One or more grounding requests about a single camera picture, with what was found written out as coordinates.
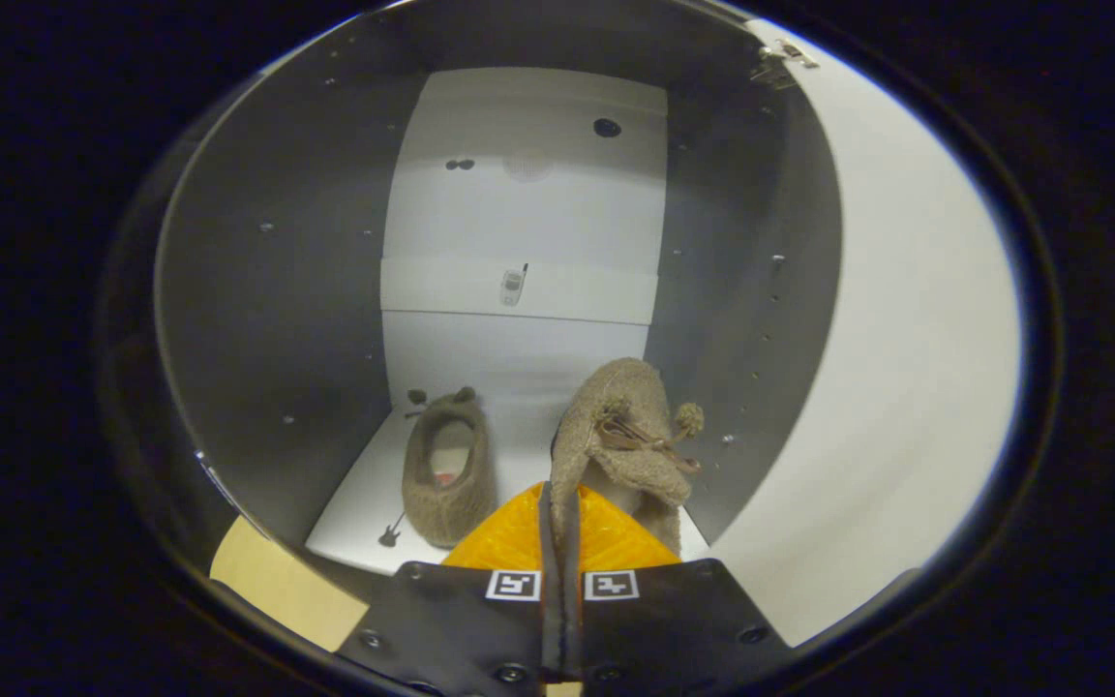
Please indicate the brown knitted shoe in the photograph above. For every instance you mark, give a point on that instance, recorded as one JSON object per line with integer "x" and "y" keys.
{"x": 616, "y": 407}
{"x": 446, "y": 508}

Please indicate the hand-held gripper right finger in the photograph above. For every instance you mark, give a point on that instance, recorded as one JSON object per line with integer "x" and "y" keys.
{"x": 573, "y": 629}

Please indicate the white shoe cabinet door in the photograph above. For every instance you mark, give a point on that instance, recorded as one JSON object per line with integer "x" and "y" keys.
{"x": 906, "y": 339}

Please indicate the grey shoe cabinet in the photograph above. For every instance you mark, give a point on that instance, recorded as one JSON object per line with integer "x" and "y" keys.
{"x": 277, "y": 339}

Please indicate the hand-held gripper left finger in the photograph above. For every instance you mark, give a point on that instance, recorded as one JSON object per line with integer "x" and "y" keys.
{"x": 548, "y": 629}

